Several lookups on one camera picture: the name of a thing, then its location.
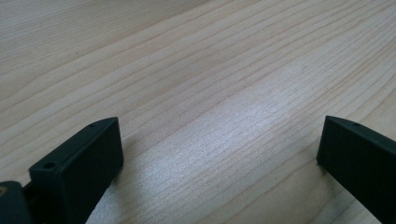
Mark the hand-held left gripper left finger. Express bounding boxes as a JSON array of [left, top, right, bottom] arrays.
[[23, 117, 125, 224]]

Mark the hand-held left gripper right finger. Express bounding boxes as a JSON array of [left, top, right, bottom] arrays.
[[316, 115, 396, 224]]

